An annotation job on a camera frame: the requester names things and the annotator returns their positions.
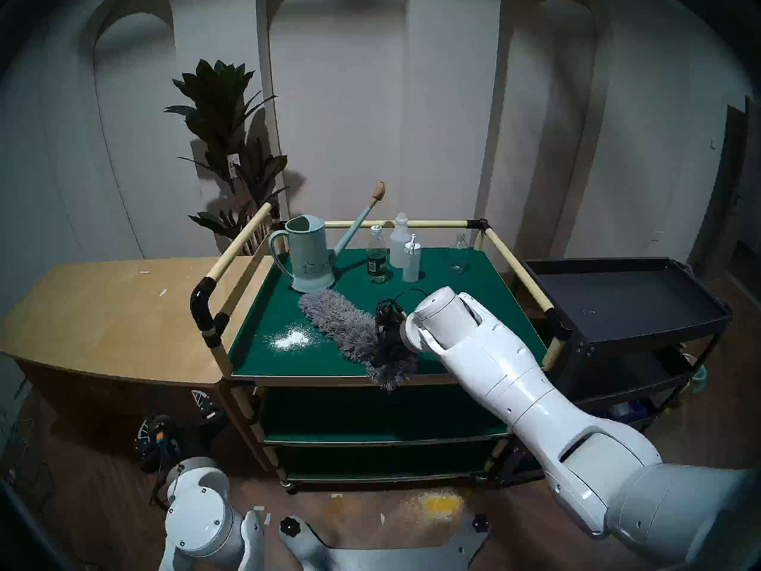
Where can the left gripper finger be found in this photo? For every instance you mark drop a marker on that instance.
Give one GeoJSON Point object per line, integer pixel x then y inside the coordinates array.
{"type": "Point", "coordinates": [205, 404]}
{"type": "Point", "coordinates": [144, 439]}

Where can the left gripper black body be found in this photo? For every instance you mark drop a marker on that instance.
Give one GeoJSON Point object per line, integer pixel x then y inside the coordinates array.
{"type": "Point", "coordinates": [178, 442]}

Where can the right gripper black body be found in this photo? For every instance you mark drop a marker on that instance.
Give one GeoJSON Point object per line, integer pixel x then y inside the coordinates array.
{"type": "Point", "coordinates": [392, 347]}

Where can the grey fluffy duster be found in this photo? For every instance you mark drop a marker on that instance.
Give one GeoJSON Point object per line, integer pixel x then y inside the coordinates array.
{"type": "Point", "coordinates": [339, 320]}

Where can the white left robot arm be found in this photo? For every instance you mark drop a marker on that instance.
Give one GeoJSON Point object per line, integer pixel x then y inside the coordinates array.
{"type": "Point", "coordinates": [202, 516]}

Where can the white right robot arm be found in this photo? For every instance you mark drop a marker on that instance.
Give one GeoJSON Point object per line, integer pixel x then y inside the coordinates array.
{"type": "Point", "coordinates": [535, 391]}

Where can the green shelf cart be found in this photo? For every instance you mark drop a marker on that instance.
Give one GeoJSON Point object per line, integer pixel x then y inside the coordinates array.
{"type": "Point", "coordinates": [270, 320]}

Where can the green label water bottle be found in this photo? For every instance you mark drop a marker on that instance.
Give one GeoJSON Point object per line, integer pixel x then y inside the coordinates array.
{"type": "Point", "coordinates": [377, 266]}

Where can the white opaque plastic bottle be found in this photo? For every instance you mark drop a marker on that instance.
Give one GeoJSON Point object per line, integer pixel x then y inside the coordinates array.
{"type": "Point", "coordinates": [398, 245]}

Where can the white powder pile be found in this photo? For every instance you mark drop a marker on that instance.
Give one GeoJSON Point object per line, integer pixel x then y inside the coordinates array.
{"type": "Point", "coordinates": [291, 339]}

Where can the small clear empty bottle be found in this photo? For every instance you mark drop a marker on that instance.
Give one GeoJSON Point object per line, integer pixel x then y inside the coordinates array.
{"type": "Point", "coordinates": [458, 257]}

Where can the light blue watering can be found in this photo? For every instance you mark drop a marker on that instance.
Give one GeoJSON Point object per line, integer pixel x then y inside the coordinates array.
{"type": "Point", "coordinates": [312, 266]}

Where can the black star knob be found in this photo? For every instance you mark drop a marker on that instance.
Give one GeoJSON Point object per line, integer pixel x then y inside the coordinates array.
{"type": "Point", "coordinates": [289, 525]}
{"type": "Point", "coordinates": [480, 522]}

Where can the yellow powder spill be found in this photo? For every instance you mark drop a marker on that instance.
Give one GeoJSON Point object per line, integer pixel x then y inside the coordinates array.
{"type": "Point", "coordinates": [441, 504]}

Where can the black utility cart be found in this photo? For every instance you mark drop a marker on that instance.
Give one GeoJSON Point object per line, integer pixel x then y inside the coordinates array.
{"type": "Point", "coordinates": [624, 290]}

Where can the blue plastic bin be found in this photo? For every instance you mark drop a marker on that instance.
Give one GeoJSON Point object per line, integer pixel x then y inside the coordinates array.
{"type": "Point", "coordinates": [629, 410]}

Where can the white plant tag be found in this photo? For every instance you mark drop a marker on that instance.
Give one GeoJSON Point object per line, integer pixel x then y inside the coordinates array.
{"type": "Point", "coordinates": [233, 159]}

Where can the tall dark leafy plant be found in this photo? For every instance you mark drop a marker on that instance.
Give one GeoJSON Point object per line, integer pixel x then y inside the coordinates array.
{"type": "Point", "coordinates": [217, 100]}

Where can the teal plastic container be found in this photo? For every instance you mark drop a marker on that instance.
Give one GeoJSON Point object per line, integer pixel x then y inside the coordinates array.
{"type": "Point", "coordinates": [698, 378]}

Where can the dark door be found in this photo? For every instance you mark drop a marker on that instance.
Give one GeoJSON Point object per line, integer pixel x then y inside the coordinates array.
{"type": "Point", "coordinates": [734, 183]}

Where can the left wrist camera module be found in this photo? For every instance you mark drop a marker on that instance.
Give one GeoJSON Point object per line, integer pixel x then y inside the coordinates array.
{"type": "Point", "coordinates": [159, 438]}

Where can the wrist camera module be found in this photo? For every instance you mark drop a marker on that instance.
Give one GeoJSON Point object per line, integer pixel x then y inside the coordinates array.
{"type": "Point", "coordinates": [159, 438]}
{"type": "Point", "coordinates": [387, 311]}

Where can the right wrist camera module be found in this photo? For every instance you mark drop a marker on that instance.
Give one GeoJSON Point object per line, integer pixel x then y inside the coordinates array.
{"type": "Point", "coordinates": [387, 311]}

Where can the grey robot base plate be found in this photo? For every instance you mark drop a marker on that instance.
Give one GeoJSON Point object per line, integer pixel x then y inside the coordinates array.
{"type": "Point", "coordinates": [386, 558]}

